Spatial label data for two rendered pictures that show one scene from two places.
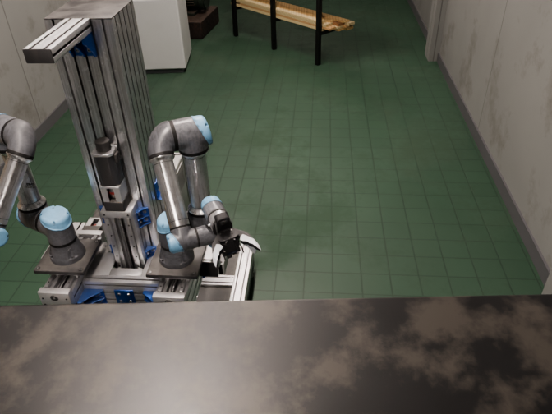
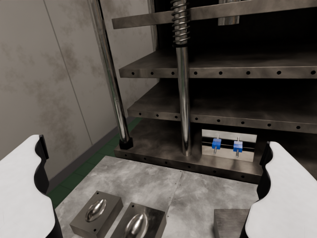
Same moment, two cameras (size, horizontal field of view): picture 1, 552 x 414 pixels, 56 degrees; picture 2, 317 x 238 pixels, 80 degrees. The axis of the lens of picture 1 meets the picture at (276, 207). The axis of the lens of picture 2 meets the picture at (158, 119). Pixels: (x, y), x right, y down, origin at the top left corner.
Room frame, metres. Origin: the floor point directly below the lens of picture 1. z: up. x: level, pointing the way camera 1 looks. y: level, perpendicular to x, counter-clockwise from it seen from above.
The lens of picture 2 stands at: (1.32, 0.17, 1.52)
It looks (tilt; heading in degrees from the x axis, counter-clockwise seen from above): 28 degrees down; 204
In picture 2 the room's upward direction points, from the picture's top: 7 degrees counter-clockwise
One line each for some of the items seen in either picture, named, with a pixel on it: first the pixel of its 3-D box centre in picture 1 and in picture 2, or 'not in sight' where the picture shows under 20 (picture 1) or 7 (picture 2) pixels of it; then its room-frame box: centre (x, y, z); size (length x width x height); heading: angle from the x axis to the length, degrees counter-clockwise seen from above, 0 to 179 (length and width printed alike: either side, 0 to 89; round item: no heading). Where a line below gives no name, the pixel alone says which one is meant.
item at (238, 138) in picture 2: not in sight; (230, 123); (0.17, 0.15, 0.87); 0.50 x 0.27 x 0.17; 179
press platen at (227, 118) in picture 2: not in sight; (225, 94); (0.04, 0.11, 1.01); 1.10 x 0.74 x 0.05; 89
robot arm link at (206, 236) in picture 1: (212, 233); not in sight; (1.50, 0.24, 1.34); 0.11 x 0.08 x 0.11; 110
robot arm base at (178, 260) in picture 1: (175, 249); not in sight; (1.70, 0.44, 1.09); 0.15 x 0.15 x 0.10
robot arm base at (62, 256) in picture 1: (65, 246); not in sight; (1.75, 0.93, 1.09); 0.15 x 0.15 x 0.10
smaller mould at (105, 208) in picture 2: not in sight; (98, 214); (0.96, -0.32, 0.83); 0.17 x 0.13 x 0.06; 179
